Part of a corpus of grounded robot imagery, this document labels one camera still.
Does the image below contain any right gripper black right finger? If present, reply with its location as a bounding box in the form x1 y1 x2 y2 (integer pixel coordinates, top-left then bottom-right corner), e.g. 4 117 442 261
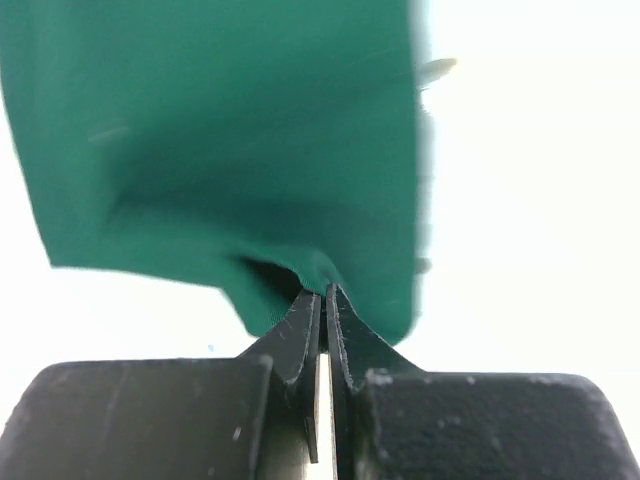
326 285 639 480

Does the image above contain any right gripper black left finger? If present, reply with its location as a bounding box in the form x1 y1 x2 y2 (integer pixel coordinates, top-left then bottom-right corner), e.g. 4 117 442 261
1 291 321 480

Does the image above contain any dark green surgical cloth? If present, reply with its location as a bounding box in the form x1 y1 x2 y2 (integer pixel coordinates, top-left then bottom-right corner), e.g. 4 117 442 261
1 1 424 344

